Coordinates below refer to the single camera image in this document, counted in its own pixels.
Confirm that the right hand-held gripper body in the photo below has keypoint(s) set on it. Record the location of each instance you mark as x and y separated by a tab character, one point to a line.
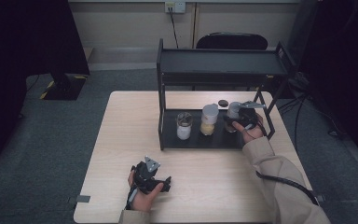
248	118

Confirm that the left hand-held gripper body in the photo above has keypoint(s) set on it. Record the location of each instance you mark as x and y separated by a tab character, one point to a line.
144	179

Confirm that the white-lidded jar with dark contents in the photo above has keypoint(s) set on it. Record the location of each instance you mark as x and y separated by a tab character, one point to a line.
233	109

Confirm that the white-lidded jar with yellow contents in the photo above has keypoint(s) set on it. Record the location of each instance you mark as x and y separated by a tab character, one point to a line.
209	115

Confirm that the glass jar with metal lid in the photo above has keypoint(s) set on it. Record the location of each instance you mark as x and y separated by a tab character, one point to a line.
184	130

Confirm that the black two-tier metal rack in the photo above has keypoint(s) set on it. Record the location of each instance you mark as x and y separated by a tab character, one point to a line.
217	63

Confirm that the person's right hand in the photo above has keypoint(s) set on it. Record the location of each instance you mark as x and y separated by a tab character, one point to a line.
253	133

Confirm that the person's left hand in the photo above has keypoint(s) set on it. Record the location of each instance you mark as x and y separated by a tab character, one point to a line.
144	200

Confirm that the dark round table grommet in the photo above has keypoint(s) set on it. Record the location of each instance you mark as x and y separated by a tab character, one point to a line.
223	103

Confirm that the grey tape strip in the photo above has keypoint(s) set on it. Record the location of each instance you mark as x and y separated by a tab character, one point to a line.
320	198
82	198

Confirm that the black chair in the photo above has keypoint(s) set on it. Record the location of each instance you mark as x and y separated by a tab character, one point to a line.
231	42

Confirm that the dark curtain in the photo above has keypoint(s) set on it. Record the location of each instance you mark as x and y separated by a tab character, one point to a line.
345	62
18	62

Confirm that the black stand base yellow tape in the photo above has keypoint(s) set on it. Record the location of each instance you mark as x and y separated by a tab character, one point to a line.
63	88

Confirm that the beige wall conduit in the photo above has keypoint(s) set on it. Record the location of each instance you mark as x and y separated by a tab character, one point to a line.
194	25

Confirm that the white wall socket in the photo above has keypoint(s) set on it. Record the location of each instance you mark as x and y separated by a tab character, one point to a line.
175	6

